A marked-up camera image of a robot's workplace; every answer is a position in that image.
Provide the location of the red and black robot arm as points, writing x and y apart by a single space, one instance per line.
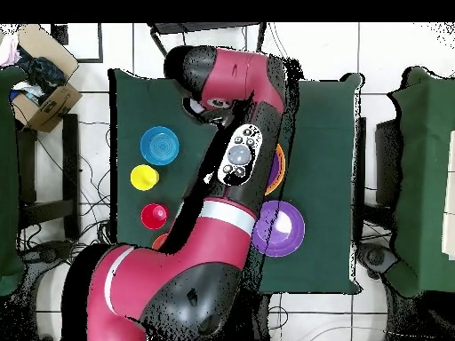
213 241

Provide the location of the black floor device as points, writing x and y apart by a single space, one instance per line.
53 250

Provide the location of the dark green tablecloth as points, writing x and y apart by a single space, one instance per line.
320 142

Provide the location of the yellow plastic cup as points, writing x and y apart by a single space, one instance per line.
144 177

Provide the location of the red plastic cup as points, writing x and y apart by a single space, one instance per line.
153 216

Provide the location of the large orange plastic bowl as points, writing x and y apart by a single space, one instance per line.
282 156

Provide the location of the green cloth covered table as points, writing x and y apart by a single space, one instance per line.
9 177
426 177

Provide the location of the black floor frame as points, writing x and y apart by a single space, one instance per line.
58 33

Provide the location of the black stand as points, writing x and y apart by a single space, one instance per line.
387 160

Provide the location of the blue plastic bowl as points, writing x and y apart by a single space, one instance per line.
159 145

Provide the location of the cardboard box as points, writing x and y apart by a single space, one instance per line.
53 106

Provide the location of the pile of clothes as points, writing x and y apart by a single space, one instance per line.
42 74

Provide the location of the small red-orange plastic bowl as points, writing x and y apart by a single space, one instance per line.
159 242

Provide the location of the white panel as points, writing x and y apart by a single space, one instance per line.
450 231

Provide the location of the grey round floor foot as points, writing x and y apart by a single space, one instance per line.
376 257

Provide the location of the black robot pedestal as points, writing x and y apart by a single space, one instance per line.
261 319

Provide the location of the black metal frame table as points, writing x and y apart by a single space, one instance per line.
199 27

